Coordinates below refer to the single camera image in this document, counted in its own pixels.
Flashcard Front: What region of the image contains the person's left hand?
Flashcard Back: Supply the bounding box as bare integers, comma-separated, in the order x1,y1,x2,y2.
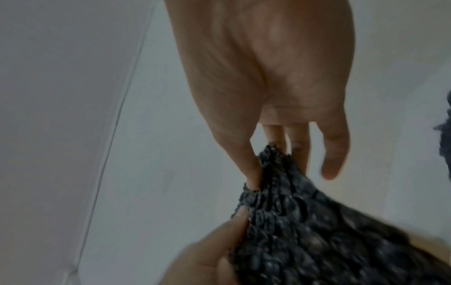
158,207,249,285

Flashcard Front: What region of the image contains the person's right hand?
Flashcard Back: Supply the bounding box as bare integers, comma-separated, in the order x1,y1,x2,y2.
165,0,356,192

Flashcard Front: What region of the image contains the black bubble wrap sheet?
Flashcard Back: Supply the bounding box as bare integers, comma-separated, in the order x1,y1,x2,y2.
225,143,451,285

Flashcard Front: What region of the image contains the paper box with tall flap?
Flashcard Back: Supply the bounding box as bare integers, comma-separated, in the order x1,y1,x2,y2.
404,232,451,268

